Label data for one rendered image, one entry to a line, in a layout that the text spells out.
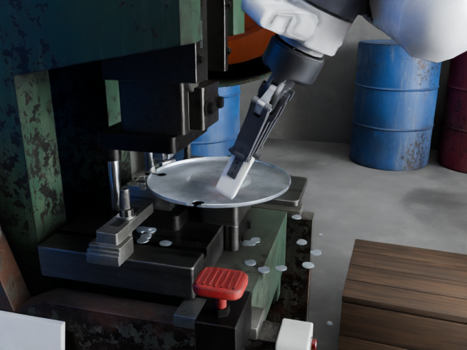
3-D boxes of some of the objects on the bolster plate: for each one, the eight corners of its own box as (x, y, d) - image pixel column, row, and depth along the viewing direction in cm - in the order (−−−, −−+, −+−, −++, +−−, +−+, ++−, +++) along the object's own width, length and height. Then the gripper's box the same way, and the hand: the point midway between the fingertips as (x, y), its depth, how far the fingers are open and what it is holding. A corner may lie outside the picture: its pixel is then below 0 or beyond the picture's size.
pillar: (124, 205, 99) (119, 137, 94) (119, 209, 97) (113, 141, 92) (115, 203, 99) (108, 137, 95) (109, 207, 97) (103, 139, 93)
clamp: (159, 226, 97) (156, 176, 93) (119, 267, 81) (114, 210, 78) (131, 222, 98) (128, 173, 95) (87, 262, 83) (80, 206, 79)
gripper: (315, 64, 55) (230, 223, 66) (334, 55, 67) (259, 191, 77) (259, 33, 57) (184, 194, 67) (288, 29, 68) (219, 167, 79)
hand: (234, 173), depth 71 cm, fingers closed
